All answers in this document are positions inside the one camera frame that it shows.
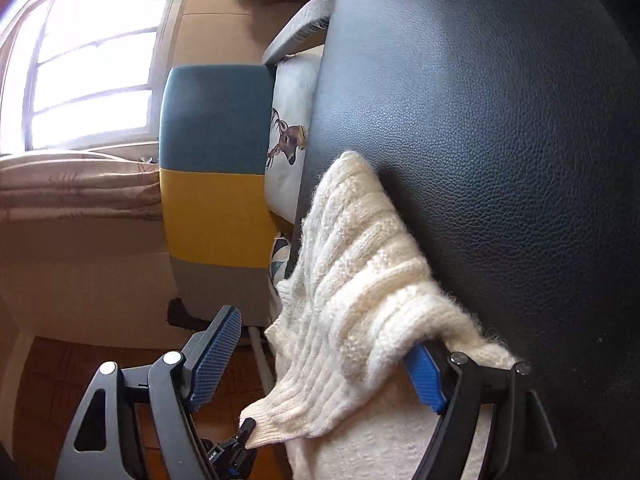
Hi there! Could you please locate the white deer print cushion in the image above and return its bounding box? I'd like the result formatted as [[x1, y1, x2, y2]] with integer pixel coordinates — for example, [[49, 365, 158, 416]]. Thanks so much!
[[265, 46, 323, 223]]

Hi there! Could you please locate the cream knitted sweater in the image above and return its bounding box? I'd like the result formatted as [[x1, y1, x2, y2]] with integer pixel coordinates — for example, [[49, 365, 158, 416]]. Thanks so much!
[[242, 152, 514, 479]]

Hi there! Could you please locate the blue triangle pattern cushion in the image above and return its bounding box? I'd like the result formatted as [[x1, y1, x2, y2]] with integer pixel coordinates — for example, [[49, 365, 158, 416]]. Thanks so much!
[[268, 233, 291, 301]]

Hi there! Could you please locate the beige patterned curtain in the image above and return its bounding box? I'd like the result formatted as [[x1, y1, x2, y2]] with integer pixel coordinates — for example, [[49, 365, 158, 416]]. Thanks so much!
[[1, 150, 163, 223]]

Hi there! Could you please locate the yellow blue grey armchair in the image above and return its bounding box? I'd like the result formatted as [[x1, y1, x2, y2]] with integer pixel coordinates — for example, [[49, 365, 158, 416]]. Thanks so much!
[[160, 0, 335, 330]]

